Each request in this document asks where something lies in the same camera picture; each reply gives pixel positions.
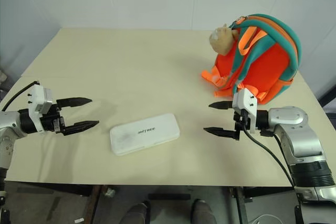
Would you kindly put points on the orange and teal backpack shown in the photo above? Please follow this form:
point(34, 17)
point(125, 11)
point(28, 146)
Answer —
point(258, 58)

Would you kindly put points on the beige plush toy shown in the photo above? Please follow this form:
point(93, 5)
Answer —
point(222, 39)

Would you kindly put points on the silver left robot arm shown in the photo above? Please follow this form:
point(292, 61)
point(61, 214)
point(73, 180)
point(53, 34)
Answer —
point(8, 124)

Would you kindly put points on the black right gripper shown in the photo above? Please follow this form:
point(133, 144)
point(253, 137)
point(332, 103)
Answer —
point(241, 124)

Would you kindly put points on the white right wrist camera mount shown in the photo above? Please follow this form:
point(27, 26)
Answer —
point(245, 106)

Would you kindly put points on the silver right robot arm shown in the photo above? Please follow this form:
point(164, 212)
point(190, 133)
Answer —
point(296, 140)

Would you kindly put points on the grey rounded foot shape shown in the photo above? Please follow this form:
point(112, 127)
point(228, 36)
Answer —
point(202, 212)
point(136, 213)

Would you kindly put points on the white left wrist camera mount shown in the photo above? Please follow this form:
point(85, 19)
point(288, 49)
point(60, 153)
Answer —
point(39, 100)

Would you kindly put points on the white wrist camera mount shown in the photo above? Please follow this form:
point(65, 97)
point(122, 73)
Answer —
point(39, 100)
point(245, 106)

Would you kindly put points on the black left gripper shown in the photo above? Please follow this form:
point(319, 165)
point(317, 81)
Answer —
point(52, 120)

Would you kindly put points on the white pencil case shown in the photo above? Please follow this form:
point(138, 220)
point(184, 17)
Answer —
point(145, 133)

